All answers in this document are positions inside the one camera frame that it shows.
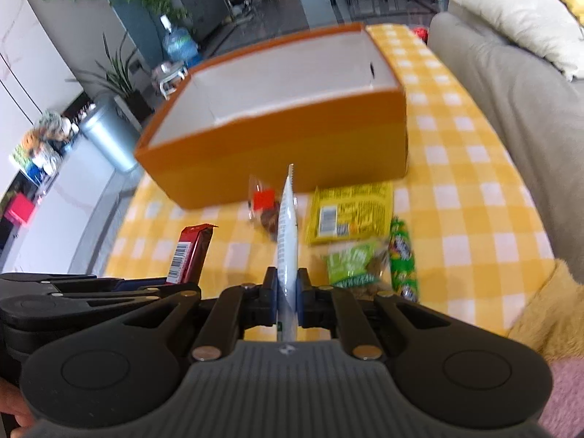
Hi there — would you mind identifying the pink fluffy blanket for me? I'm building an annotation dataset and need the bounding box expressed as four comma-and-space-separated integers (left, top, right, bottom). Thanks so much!
538, 358, 584, 438

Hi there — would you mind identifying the orange cardboard box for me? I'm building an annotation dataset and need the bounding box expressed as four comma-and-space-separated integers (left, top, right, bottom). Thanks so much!
134, 23, 409, 211

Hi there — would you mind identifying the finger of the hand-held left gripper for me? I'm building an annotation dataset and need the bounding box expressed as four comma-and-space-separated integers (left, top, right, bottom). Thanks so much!
43, 287, 162, 310
0, 273, 169, 293

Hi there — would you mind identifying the yellow snack packet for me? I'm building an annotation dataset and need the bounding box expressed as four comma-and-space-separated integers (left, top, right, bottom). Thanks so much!
305, 182, 394, 247

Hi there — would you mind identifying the green sausage stick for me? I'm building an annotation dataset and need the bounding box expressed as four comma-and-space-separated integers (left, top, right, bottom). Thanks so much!
388, 218, 419, 303

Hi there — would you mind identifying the long red snack packet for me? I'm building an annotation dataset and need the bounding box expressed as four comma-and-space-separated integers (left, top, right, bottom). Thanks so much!
165, 223, 217, 286

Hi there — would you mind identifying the plush bear bouquet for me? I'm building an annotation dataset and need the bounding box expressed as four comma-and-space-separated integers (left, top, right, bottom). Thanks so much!
23, 112, 78, 156

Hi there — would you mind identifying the yellow checked tablecloth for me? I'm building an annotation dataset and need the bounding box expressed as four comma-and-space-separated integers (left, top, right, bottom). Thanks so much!
103, 23, 555, 338

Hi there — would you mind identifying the white pillow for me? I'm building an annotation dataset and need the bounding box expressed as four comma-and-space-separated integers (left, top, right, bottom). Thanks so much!
447, 0, 584, 83

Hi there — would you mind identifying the person's left hand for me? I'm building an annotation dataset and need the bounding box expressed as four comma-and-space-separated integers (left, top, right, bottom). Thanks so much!
0, 376, 34, 432

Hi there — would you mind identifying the blue water jug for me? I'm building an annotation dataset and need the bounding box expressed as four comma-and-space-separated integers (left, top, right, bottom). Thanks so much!
160, 15, 201, 69

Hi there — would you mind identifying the grey covered sofa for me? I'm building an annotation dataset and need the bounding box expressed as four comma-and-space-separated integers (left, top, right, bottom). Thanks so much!
426, 9, 584, 274

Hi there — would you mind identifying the red box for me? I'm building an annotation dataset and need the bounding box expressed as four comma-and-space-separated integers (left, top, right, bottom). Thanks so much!
4, 192, 37, 226

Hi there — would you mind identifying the potted long-leaf plant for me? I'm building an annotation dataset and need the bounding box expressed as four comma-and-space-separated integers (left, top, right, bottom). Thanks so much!
68, 32, 156, 122

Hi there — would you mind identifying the yellow plush toy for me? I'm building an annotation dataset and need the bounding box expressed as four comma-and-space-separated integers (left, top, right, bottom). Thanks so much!
506, 259, 584, 361

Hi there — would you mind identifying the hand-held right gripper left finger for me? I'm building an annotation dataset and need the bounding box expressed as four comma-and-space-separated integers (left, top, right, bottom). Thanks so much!
119, 267, 279, 362

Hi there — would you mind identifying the green snack packet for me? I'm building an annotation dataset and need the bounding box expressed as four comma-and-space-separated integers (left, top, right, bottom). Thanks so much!
325, 241, 389, 290

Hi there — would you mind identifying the clear packet with red label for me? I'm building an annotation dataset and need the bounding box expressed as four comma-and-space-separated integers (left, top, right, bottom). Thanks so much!
247, 176, 281, 240

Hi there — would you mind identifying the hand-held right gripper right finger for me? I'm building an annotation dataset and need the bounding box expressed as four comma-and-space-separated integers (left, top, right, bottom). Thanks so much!
296, 267, 457, 361

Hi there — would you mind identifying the silver trash can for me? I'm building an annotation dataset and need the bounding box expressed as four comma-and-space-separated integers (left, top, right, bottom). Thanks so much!
77, 93, 142, 174

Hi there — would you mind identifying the white wheeled stool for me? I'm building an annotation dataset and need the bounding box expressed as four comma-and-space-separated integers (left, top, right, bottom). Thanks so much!
150, 61, 190, 100

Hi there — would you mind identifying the white clear snack packet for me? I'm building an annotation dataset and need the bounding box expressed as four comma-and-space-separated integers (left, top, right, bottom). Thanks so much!
275, 164, 300, 342

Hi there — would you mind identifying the white media console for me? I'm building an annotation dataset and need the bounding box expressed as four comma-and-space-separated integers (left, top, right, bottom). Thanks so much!
0, 137, 120, 274

